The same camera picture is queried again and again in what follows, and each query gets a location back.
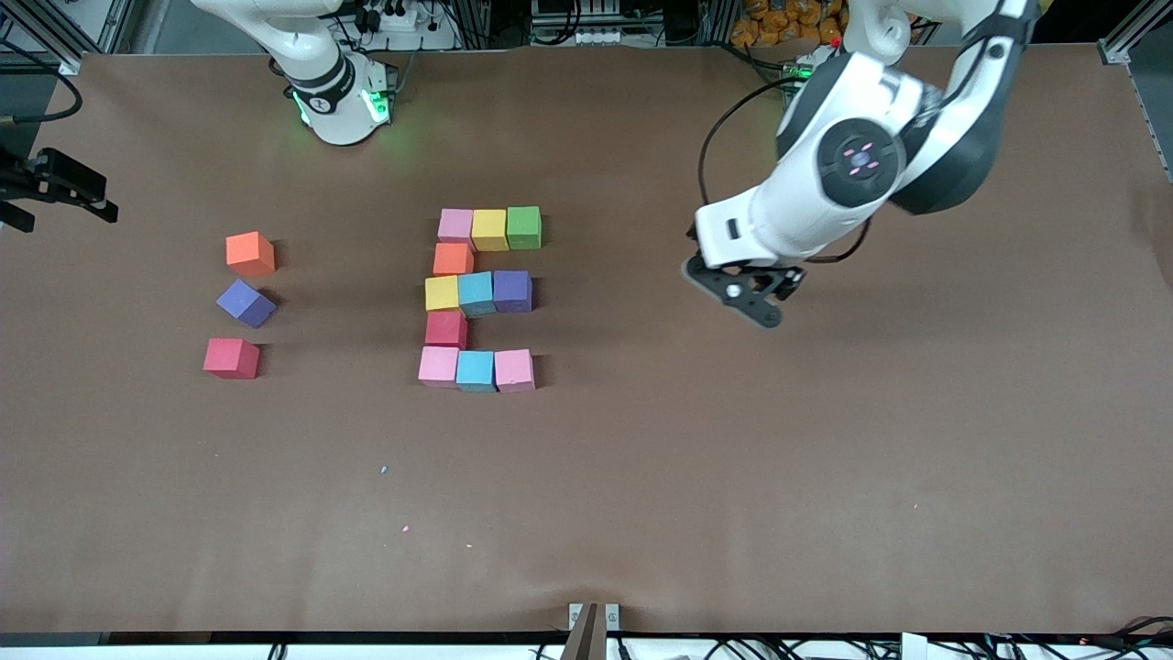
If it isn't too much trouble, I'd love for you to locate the black cable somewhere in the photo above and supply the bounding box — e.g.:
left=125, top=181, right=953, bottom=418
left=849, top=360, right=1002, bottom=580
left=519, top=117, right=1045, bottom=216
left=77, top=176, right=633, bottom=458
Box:
left=0, top=41, right=84, bottom=125

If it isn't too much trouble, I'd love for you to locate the red foam cube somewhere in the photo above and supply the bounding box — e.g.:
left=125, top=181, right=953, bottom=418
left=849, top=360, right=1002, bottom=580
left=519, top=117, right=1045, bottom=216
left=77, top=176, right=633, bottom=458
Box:
left=424, top=311, right=470, bottom=352
left=203, top=337, right=263, bottom=380

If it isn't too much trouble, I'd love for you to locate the green foam cube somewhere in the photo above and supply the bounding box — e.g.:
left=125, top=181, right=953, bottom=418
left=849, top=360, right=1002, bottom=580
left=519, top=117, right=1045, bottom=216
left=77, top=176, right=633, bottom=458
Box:
left=507, top=206, right=543, bottom=250

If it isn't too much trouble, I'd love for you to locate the light blue foam cube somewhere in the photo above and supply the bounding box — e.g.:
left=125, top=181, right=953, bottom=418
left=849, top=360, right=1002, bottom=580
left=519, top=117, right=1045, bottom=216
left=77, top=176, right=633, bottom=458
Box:
left=457, top=271, right=498, bottom=318
left=455, top=350, right=498, bottom=394

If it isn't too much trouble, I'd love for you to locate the bag of orange items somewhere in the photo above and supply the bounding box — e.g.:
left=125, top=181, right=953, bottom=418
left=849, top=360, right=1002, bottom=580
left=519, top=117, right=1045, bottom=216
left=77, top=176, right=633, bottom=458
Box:
left=730, top=0, right=849, bottom=49

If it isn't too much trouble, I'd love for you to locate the aluminium frame post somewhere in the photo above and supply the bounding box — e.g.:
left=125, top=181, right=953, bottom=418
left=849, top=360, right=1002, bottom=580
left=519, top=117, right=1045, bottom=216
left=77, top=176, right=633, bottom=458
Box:
left=699, top=0, right=739, bottom=45
left=454, top=0, right=493, bottom=49

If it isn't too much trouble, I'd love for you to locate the metal bracket plate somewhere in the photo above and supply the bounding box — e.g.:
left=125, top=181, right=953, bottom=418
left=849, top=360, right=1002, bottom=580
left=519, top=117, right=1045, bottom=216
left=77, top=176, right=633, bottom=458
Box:
left=568, top=602, right=621, bottom=633

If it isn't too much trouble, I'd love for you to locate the white power strip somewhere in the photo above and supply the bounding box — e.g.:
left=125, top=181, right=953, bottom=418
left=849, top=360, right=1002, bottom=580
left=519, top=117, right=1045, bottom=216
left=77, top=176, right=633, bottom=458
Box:
left=356, top=2, right=419, bottom=32

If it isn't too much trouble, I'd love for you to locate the grey camera pole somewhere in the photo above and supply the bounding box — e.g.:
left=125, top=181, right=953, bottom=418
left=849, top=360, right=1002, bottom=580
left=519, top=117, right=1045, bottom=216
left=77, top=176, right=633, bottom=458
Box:
left=560, top=602, right=608, bottom=660

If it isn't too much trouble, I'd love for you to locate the purple foam cube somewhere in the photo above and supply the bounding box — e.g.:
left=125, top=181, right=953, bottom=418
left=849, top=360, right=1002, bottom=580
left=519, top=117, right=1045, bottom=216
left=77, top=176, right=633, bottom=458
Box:
left=493, top=269, right=535, bottom=314
left=216, top=279, right=274, bottom=329

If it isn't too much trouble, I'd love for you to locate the grey equipment box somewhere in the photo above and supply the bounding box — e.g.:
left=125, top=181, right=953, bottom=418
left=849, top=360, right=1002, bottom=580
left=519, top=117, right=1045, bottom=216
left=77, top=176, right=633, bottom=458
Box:
left=530, top=0, right=635, bottom=47

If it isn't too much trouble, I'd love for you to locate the aluminium frame bar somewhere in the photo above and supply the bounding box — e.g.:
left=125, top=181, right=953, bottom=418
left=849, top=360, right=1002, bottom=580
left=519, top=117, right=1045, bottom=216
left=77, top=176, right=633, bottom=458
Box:
left=1100, top=0, right=1173, bottom=67
left=0, top=0, right=83, bottom=76

